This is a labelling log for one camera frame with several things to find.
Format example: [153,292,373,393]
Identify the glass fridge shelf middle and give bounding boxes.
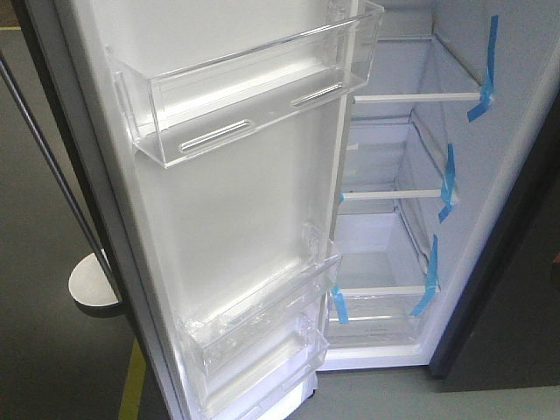
[341,119,457,205]

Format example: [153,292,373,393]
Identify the open fridge door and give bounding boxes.
[19,0,386,420]

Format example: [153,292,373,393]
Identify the white fridge interior body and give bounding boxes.
[319,1,559,378]

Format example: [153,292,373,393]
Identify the clear door bin middle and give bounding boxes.
[183,225,341,392]

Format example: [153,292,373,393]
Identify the metal stanchion post with base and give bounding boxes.
[1,59,126,318]

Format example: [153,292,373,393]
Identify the glass fridge shelf lower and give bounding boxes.
[334,213,427,296]

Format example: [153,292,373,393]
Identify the clear door bin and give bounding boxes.
[199,312,328,419]
[183,225,341,392]
[107,1,384,168]

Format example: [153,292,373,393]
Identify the clear door bin lower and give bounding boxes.
[199,312,328,419]

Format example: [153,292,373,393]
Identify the clear crisper drawer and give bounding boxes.
[327,294,430,348]

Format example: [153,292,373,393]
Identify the yellow floor tape line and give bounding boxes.
[117,339,146,420]

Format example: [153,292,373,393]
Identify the clear door bin upper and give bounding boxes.
[107,1,384,168]

